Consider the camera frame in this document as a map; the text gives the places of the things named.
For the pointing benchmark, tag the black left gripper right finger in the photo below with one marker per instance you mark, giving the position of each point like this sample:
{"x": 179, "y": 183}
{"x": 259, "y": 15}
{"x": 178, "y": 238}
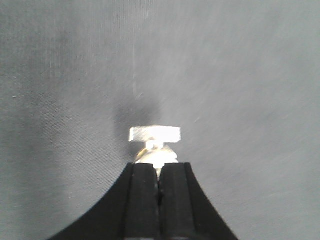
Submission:
{"x": 185, "y": 211}

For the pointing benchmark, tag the white metal valve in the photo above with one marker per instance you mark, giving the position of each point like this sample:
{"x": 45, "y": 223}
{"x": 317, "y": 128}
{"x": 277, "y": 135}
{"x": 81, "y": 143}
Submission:
{"x": 156, "y": 150}

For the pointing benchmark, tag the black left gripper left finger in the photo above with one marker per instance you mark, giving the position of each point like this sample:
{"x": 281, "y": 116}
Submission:
{"x": 128, "y": 211}

